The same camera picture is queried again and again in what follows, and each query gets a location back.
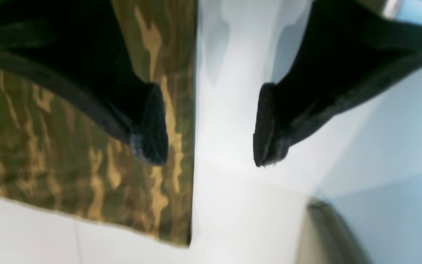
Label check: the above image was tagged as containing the camouflage T-shirt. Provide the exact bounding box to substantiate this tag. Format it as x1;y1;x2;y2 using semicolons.
0;0;198;247

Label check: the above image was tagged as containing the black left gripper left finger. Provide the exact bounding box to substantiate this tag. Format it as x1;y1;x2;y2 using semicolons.
0;0;169;166

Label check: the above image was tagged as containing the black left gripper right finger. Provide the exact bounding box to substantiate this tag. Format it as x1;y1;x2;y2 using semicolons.
253;0;422;167

